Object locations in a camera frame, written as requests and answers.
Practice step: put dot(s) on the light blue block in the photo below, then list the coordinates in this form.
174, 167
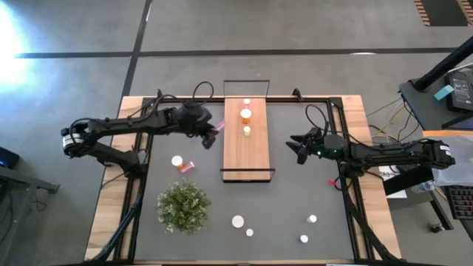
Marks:
443, 92

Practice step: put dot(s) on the grey metal stand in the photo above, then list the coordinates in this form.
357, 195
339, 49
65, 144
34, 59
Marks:
22, 181

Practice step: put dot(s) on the black round pole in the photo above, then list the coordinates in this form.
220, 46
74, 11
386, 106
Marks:
443, 66

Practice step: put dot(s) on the white paper sheet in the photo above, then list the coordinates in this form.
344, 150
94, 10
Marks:
399, 194

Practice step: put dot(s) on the green potted plant black pot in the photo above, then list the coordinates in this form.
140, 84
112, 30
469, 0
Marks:
183, 207

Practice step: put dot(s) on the amber pill bottle white cap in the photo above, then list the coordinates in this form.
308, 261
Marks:
245, 113
177, 160

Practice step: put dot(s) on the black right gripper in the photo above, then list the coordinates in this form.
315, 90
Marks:
316, 144

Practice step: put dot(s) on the dark grey side desk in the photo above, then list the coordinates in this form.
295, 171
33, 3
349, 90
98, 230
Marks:
425, 107

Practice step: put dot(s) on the dark doormat striped edges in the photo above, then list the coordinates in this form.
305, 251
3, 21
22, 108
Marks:
443, 13

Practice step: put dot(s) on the grey table mat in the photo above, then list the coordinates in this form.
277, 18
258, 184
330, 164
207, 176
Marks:
277, 207

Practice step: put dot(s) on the black backlit keyboard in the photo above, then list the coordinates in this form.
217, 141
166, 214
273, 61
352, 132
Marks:
462, 203

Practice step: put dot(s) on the blue pill bottle white cap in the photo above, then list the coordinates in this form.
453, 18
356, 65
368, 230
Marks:
250, 232

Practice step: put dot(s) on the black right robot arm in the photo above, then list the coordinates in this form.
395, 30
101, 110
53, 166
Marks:
388, 153

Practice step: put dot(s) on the clear plastic storage bin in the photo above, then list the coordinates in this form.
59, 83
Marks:
463, 173

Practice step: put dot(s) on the yellow-green pill bottle white cap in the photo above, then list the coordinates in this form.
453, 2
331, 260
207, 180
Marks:
247, 129

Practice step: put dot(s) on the black electronic box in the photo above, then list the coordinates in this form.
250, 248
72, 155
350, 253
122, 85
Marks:
460, 92

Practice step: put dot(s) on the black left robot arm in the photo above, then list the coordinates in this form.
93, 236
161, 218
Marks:
122, 123

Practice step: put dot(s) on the clear plastic water bottle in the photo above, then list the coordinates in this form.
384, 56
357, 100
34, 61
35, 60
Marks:
425, 186

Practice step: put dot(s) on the black desk frame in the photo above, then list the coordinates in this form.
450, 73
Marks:
406, 180

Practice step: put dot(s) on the black device blue light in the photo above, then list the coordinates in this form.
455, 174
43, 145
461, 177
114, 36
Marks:
9, 158

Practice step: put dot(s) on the amber bottle with colourful capsules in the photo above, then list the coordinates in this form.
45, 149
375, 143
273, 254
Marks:
238, 221

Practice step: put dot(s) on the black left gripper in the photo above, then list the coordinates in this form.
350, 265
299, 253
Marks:
194, 120

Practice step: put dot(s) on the black caster wheel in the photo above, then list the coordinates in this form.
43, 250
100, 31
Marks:
437, 227

